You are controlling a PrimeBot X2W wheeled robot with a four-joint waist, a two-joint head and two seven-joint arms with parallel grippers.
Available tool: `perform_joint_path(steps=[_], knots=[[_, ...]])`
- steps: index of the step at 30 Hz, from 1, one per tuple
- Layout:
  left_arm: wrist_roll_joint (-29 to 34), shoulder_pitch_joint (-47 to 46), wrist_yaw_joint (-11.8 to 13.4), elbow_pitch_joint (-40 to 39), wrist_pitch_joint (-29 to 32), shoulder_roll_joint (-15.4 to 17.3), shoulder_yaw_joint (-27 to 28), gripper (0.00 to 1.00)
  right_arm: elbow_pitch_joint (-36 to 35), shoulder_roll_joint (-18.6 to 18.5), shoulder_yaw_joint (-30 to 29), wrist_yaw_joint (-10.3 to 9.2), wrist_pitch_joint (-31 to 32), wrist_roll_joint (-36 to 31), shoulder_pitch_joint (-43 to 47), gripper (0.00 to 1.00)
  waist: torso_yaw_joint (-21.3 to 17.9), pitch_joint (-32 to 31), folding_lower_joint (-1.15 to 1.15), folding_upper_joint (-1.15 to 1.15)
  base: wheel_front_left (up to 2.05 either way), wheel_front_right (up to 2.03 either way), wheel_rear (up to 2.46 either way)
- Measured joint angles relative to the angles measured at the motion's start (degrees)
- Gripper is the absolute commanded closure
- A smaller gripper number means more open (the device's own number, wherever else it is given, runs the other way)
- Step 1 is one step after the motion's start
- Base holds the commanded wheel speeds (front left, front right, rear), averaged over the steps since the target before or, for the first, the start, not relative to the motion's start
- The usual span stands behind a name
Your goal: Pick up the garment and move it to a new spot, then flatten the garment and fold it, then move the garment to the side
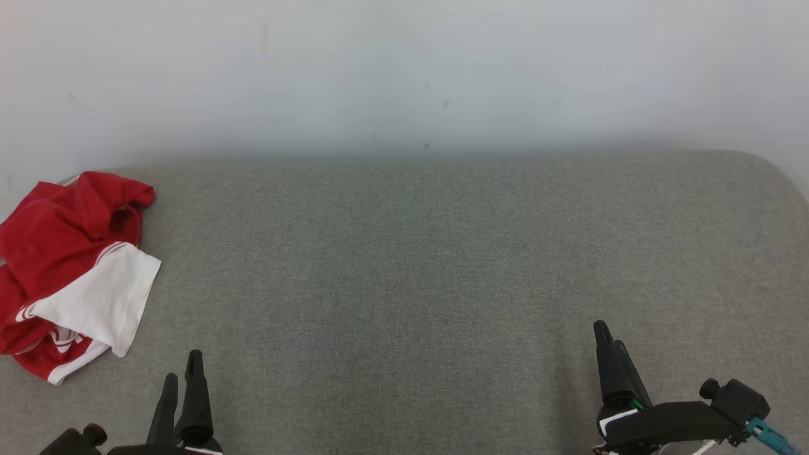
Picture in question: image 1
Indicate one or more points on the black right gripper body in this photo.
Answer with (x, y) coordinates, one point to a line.
(670, 423)

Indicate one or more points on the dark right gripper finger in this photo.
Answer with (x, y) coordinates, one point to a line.
(603, 360)
(626, 379)

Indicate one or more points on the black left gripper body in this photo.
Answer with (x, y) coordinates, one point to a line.
(164, 450)

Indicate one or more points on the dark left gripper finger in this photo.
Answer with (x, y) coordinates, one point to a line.
(196, 404)
(165, 411)

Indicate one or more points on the red jersey shirt number 23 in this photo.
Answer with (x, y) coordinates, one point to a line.
(95, 297)

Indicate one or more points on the red shorts with white trim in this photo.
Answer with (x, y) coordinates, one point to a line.
(38, 363)

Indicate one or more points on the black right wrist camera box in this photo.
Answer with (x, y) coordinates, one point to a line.
(739, 401)

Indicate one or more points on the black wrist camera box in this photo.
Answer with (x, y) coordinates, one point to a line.
(72, 442)
(739, 401)

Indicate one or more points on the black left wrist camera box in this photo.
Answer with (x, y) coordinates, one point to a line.
(72, 442)

